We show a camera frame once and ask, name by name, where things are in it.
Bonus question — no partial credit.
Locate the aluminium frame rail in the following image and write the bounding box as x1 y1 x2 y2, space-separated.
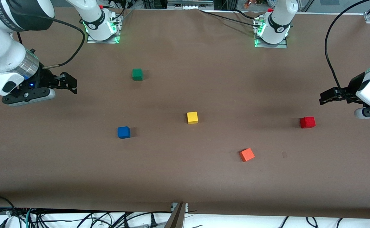
167 0 214 10

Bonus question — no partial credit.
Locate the black cable with plug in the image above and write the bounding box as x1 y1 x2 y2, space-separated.
125 211 172 228

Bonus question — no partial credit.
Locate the small silver bracket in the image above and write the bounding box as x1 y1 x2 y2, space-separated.
171 202 189 212

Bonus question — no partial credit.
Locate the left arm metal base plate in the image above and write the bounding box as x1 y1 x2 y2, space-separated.
254 16 288 49

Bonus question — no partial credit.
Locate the blue wooden cube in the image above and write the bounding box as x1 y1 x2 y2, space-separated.
118 126 131 139

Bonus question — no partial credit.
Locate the brown paper table cover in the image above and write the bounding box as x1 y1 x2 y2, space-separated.
0 7 370 219

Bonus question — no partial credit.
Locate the black cable across table cover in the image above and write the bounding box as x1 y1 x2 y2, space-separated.
199 9 262 28

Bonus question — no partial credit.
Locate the dark angled bar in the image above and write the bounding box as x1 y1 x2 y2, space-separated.
164 203 186 228

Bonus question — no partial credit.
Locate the red wooden cube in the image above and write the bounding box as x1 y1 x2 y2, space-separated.
300 117 316 129

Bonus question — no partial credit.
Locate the orange wooden cube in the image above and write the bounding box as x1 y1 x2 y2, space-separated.
239 148 255 162

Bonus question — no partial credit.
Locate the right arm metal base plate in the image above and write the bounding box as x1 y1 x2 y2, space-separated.
87 14 122 44

